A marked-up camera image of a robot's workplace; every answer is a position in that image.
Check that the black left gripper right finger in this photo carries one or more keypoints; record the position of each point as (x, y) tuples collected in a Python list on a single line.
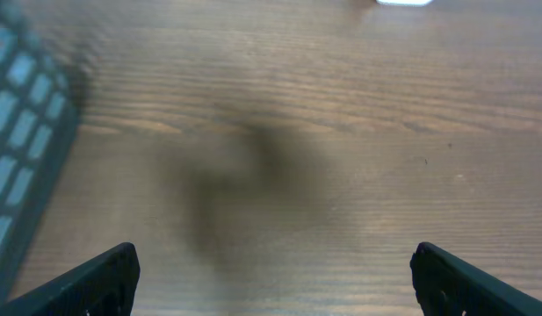
[(445, 285)]

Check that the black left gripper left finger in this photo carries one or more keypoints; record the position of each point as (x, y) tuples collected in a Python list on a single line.
[(103, 286)]

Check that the white barcode scanner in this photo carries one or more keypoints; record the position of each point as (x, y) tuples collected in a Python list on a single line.
[(413, 3)]

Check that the grey plastic mesh basket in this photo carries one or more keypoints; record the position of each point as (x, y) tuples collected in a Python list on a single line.
[(39, 115)]

